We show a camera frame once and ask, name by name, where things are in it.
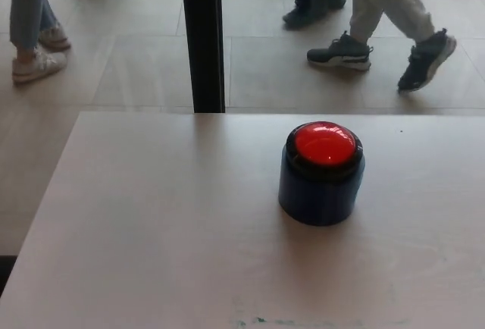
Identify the dark sneaker white sole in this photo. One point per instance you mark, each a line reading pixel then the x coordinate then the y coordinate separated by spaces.
pixel 339 54
pixel 426 61

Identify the red dome button blue base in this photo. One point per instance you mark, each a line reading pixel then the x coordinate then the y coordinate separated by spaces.
pixel 322 177

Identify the blue jeans legs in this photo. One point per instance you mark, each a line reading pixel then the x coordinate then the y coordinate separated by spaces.
pixel 26 7

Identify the black vertical post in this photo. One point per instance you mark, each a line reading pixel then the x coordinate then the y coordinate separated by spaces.
pixel 202 41

